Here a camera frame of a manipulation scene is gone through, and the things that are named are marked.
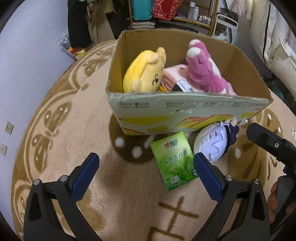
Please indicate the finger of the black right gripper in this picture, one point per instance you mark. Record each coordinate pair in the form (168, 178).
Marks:
(280, 148)

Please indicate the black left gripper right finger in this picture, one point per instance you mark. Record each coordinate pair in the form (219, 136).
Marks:
(241, 211)

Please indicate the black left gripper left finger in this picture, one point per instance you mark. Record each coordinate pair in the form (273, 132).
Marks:
(41, 221)

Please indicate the pink bear plush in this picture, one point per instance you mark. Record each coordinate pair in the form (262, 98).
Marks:
(203, 71)

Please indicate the pink square plush cushion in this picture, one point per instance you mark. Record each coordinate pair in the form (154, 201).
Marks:
(171, 75)

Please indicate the yellow dog plush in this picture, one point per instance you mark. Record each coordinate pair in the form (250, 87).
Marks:
(145, 72)

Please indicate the white black fluffy plush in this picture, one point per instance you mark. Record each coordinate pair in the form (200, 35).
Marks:
(183, 86)

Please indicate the person's right hand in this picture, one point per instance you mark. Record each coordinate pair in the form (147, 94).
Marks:
(272, 204)

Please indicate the purple-haired doll plush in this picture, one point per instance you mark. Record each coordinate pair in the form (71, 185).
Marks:
(214, 140)

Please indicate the green tissue pack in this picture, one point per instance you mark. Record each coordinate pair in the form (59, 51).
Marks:
(174, 157)

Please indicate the beige patterned round rug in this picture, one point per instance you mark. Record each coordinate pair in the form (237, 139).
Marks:
(127, 198)

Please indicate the white duvet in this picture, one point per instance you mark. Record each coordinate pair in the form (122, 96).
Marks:
(274, 42)

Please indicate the white rolling cart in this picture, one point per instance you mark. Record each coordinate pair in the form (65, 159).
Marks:
(226, 26)

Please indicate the brown cardboard box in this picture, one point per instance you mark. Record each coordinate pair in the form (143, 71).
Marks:
(164, 112)

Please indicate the wooden shelf unit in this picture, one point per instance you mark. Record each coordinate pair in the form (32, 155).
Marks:
(196, 16)

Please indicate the red gift bag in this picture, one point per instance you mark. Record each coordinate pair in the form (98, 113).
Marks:
(165, 9)

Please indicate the stack of books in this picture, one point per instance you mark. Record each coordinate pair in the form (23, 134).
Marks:
(140, 25)

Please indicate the black hanging coat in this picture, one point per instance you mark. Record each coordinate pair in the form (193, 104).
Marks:
(78, 32)

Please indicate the teal gift bag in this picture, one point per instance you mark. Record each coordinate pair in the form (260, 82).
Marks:
(142, 9)

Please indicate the wall socket lower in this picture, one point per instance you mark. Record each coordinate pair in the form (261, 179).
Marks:
(3, 149)

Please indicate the wall socket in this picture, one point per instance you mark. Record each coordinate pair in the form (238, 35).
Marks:
(9, 128)
(3, 149)

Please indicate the wall socket upper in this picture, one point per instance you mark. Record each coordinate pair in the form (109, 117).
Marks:
(9, 128)

